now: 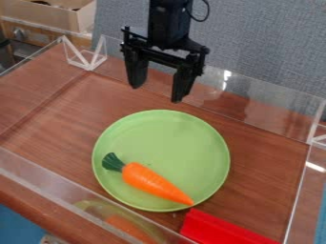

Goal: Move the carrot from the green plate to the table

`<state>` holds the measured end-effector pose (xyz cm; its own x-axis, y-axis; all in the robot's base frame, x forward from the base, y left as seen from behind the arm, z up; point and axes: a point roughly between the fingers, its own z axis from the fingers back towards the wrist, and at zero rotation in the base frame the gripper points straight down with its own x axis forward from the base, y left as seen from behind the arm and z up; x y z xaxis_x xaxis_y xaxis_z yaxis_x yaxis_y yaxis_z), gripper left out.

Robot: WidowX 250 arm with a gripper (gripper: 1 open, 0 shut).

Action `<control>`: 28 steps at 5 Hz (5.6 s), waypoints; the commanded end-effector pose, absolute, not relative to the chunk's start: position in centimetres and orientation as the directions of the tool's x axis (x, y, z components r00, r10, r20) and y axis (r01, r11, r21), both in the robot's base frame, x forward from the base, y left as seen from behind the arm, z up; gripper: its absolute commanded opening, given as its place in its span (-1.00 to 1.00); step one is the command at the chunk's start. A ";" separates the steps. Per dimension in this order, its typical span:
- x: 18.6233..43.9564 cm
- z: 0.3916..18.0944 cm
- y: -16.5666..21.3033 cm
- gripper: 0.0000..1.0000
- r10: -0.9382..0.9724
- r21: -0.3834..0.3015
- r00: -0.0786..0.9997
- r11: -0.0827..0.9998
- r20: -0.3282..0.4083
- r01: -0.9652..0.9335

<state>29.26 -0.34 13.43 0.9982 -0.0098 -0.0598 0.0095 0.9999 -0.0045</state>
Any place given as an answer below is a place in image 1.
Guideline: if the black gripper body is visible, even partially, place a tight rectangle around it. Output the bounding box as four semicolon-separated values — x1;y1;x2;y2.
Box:
121;26;209;75

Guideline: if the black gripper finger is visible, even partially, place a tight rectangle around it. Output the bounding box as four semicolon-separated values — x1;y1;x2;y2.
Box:
170;66;200;103
124;51;149;89

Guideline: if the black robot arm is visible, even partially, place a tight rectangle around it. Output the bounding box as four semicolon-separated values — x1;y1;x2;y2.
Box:
121;0;209;103

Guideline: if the green plate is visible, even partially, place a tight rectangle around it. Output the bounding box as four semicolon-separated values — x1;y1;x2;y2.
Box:
92;110;231;213

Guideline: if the orange toy carrot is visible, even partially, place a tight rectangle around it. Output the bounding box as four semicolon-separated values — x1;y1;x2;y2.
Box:
101;152;193;206

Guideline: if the cardboard box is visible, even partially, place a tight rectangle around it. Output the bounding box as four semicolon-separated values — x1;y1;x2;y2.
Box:
0;0;94;32

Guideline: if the wooden shelf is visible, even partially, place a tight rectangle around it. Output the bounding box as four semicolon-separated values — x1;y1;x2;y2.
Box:
0;16;92;47

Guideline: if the red plastic block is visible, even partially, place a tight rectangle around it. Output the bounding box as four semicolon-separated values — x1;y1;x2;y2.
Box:
180;209;280;244

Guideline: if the clear acrylic corner bracket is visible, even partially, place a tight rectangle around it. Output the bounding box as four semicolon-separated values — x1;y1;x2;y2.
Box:
62;36;106;71

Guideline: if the black cable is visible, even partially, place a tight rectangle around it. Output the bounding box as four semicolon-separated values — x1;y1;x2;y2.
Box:
184;0;211;23

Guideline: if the clear acrylic enclosure wall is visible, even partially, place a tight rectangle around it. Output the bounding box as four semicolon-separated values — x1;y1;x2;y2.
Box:
0;38;326;244

